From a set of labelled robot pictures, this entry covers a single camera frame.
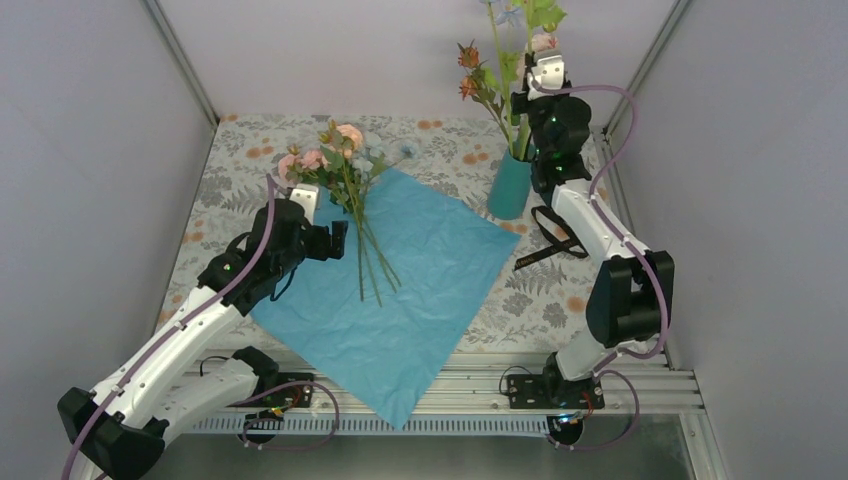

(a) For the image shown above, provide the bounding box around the artificial flower bouquet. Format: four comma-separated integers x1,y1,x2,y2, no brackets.
277,119,401,306

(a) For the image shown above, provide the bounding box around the aluminium rail frame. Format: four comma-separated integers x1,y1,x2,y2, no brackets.
79,351,730,480

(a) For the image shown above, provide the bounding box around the right aluminium corner post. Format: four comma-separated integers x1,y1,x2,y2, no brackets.
602,0,692,135

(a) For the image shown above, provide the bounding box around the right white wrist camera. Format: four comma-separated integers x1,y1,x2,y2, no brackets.
525,49,567,101

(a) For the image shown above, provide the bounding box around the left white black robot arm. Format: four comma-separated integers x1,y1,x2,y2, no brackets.
57,192,348,479

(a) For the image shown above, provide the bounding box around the orange red flower stem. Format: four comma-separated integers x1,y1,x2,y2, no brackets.
457,41,515,149

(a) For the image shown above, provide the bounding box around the black ribbon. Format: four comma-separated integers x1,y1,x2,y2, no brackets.
513,206,589,271

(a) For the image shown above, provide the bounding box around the floral patterned table mat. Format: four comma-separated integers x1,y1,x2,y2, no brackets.
160,114,596,353

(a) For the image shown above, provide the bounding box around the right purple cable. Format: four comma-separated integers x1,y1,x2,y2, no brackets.
536,83,672,453

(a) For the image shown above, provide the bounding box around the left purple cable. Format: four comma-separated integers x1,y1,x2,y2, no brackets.
59,173,340,480

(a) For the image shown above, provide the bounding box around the aluminium corner post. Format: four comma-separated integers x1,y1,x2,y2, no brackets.
602,0,692,135
141,0,219,128

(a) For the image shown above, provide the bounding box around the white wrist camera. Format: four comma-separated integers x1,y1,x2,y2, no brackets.
288,183,321,211
525,49,567,101

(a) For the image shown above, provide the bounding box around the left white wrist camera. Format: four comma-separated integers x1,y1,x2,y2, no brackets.
288,183,321,211

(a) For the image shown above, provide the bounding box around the blue wrapping paper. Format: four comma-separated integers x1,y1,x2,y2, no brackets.
251,170,519,428

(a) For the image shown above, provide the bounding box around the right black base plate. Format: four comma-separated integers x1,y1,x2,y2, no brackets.
498,366,605,410

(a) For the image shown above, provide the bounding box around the teal cylindrical vase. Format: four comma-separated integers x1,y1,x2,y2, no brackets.
487,149,531,220

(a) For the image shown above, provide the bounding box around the purple cable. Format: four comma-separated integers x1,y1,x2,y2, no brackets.
536,83,672,453
59,173,340,480

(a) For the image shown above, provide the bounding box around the left aluminium corner post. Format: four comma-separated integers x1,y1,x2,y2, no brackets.
141,0,219,128

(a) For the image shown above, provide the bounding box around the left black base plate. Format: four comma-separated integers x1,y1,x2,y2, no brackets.
243,372,315,409

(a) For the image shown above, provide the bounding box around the pink rose stem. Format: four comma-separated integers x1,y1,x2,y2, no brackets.
526,32,560,54

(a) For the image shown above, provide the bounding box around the slotted grey cable duct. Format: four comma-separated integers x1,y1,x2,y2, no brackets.
178,414,564,437

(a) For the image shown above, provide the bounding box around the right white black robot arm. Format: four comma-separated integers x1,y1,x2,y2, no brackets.
513,92,675,407

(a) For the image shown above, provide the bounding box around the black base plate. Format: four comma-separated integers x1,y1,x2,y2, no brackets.
243,372,315,409
498,366,605,410

